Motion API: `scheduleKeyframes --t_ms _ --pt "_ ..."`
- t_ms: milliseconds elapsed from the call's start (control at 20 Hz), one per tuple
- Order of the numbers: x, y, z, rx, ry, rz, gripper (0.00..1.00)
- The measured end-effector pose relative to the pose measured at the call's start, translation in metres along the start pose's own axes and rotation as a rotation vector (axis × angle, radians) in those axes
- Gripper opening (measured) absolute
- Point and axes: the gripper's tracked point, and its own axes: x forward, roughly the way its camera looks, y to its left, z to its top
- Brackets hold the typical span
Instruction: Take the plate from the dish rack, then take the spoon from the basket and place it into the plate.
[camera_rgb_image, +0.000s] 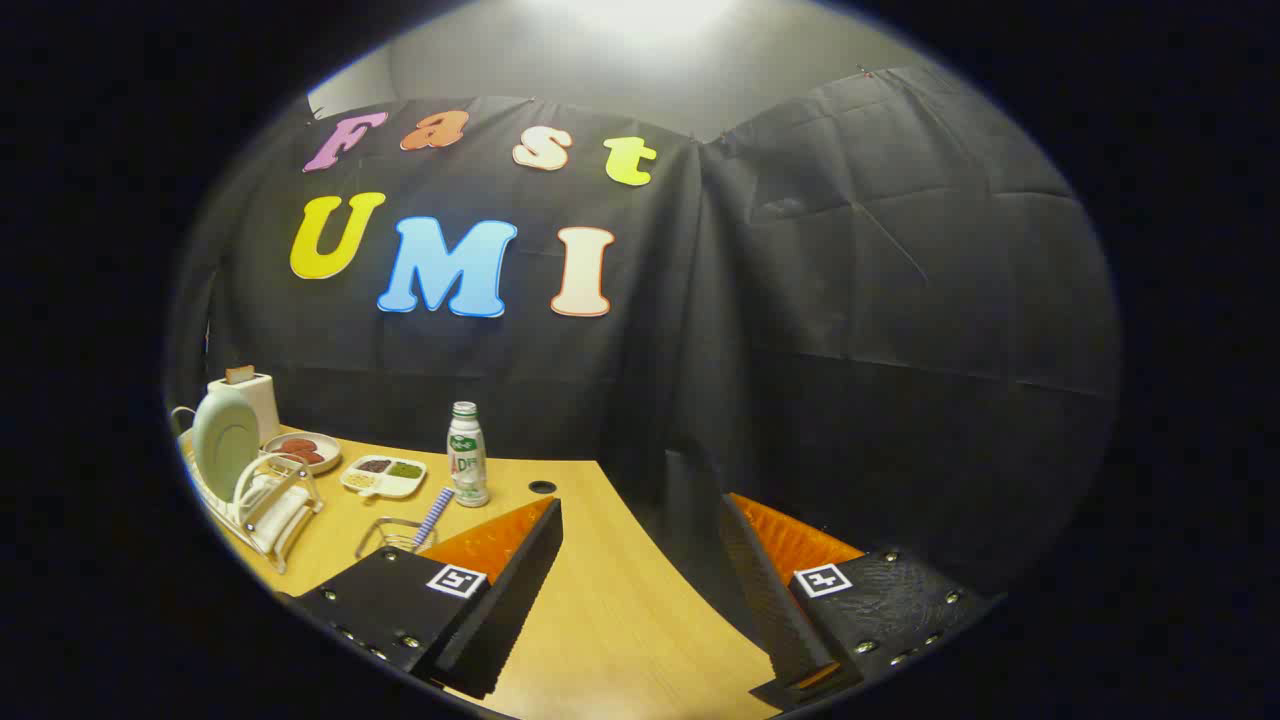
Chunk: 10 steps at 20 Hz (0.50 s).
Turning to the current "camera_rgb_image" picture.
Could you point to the round beige dish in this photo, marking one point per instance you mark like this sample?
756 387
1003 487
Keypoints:
330 458

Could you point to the pile of green beans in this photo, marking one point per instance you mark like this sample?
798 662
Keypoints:
405 469

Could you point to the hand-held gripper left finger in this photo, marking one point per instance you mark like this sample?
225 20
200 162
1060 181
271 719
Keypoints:
500 610

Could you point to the black backdrop cloth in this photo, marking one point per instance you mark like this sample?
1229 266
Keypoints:
800 300

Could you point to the pale green plate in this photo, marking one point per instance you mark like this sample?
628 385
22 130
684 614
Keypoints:
222 440

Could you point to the white drink bottle green label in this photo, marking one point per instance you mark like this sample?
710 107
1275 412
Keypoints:
467 460

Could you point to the white toaster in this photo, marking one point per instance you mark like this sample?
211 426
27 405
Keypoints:
264 405

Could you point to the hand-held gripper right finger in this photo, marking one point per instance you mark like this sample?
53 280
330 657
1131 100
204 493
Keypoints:
770 600

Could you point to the brown toast slice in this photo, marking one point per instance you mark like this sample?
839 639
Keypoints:
240 375

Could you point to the red meat slice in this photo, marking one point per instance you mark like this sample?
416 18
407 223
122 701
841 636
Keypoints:
306 457
298 445

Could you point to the pile of dark red beans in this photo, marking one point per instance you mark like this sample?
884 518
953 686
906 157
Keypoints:
374 466

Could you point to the pile of yellow soybeans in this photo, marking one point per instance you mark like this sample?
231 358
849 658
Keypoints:
361 480

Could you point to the white divided dish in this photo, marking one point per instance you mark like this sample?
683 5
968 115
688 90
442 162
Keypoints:
400 486

